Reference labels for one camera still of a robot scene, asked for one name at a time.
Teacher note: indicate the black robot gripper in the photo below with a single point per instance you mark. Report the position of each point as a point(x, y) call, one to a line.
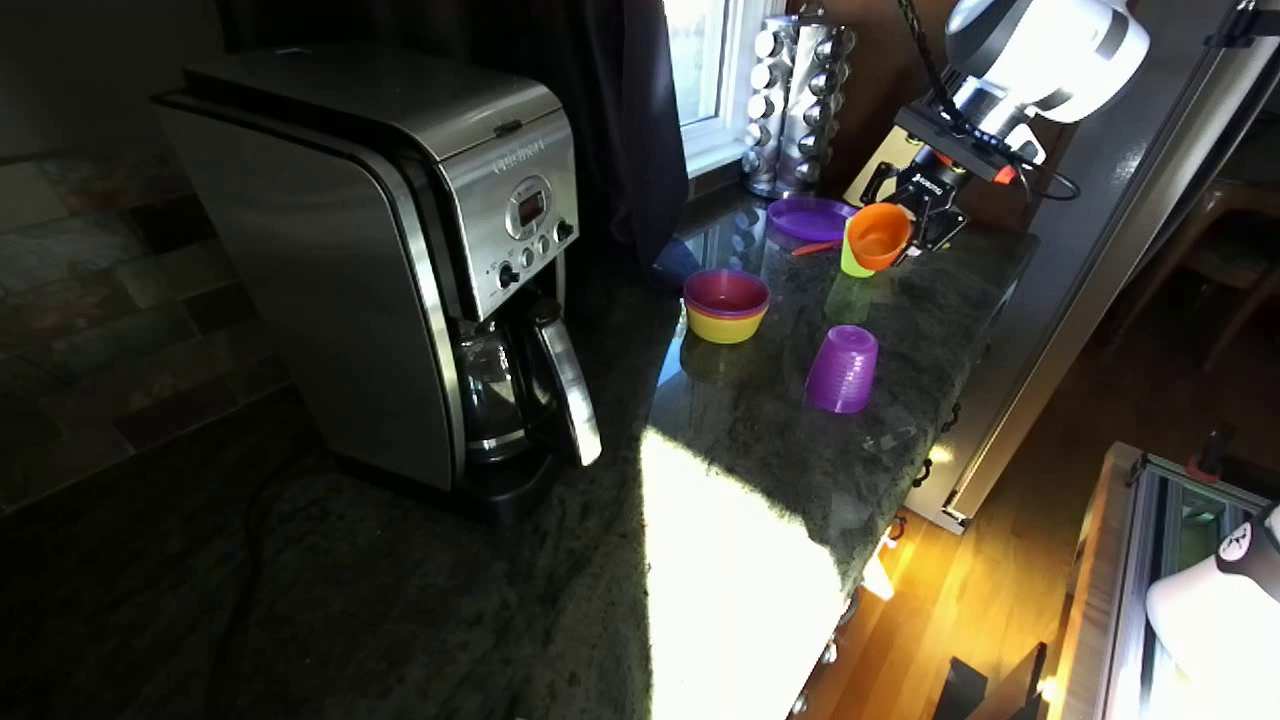
point(980, 145)

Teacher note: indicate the orange plastic cup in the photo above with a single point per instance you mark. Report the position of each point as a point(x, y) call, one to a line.
point(881, 237)

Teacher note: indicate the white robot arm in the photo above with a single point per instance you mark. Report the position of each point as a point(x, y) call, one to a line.
point(1055, 53)

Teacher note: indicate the purple plastic cup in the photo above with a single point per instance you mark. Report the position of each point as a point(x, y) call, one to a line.
point(840, 377)

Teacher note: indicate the light wooden knife block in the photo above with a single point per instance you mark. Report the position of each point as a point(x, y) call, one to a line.
point(873, 181)

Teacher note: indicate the purple plastic plate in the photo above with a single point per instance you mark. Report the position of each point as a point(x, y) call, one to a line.
point(807, 217)

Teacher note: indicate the orange plastic utensil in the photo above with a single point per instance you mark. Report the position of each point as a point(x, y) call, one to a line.
point(811, 249)

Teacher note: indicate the stainless steel refrigerator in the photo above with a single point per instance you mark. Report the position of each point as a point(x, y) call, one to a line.
point(1067, 335)

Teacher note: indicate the red plastic bowl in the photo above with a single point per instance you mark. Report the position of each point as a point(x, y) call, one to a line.
point(726, 288)

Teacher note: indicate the yellow plastic bowl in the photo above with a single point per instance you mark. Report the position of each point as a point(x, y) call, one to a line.
point(726, 328)

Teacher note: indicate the purple plastic bowl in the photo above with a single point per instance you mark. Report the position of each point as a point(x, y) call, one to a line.
point(693, 302)

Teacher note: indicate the bright window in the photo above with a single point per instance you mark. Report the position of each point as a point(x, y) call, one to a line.
point(700, 64)

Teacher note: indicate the steel oven range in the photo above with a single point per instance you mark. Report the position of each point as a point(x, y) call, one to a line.
point(1106, 602)

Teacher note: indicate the glass coffee carafe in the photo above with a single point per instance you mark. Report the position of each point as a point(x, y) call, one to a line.
point(501, 384)

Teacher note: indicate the black wooden chair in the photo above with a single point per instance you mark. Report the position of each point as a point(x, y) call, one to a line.
point(992, 684)

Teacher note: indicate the white appliance with black cap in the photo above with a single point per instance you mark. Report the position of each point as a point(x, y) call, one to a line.
point(1215, 625)

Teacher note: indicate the stainless steel coffee maker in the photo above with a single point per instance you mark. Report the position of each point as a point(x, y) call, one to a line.
point(334, 265)

